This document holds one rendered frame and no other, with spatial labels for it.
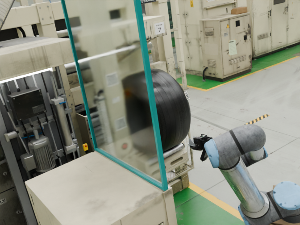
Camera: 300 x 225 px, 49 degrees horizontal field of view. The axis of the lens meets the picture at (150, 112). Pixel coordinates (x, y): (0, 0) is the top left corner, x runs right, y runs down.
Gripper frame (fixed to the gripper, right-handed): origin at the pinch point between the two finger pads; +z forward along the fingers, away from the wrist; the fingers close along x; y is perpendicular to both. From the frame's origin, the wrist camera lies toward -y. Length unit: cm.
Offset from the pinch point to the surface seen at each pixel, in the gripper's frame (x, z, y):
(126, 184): 74, -46, 20
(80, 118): 40, 70, 25
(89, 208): 92, -48, 20
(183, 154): -6.3, 16.8, -13.6
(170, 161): 6.3, 16.7, -13.2
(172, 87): -1.6, 7.6, 37.7
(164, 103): 10.2, 3.9, 30.7
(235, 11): -425, 295, 65
